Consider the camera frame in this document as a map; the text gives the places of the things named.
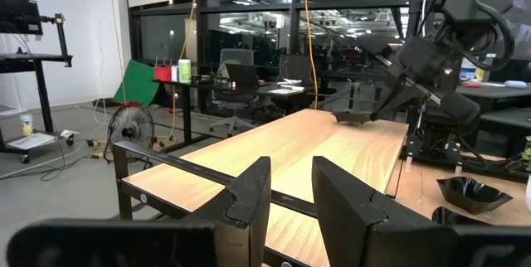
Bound green white wipes canister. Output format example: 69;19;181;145
178;58;192;84

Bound grey mesh office chair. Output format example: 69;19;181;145
218;48;255;78

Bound red container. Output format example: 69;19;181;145
153;56;173;83

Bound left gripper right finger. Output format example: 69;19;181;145
312;155;455;267

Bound black floor fan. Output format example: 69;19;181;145
103;101;157;164

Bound black rolling monitor stand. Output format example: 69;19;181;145
0;12;76;164

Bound black glossy wavy-edged plate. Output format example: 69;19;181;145
431;206;493;227
436;175;514;216

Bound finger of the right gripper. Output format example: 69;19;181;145
438;90;481;126
331;74;417;126

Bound black office chair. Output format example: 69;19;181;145
208;62;266;138
275;53;338;113

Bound thin yellow hanging cord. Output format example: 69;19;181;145
158;0;202;148

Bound green plant white pot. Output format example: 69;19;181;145
519;135;531;213

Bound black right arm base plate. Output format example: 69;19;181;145
404;133;531;183

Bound wooden shelf black frame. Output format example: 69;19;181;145
112;108;411;267

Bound green board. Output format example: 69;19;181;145
112;59;161;107

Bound black monitor on stand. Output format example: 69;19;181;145
0;0;45;36

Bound white jar yellow label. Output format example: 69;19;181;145
19;113;34;137

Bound black office desk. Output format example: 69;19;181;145
152;76;333;154
455;80;531;113

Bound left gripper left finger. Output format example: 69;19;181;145
178;155;273;267

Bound white papers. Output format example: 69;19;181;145
6;132;57;151

